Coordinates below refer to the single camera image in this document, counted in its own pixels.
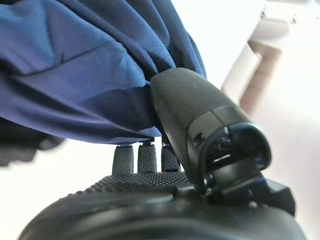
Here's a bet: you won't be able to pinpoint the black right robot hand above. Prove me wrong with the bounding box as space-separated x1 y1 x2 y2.
17 67 308 240

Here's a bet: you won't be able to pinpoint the blue garment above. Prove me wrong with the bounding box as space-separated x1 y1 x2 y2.
0 0 208 146

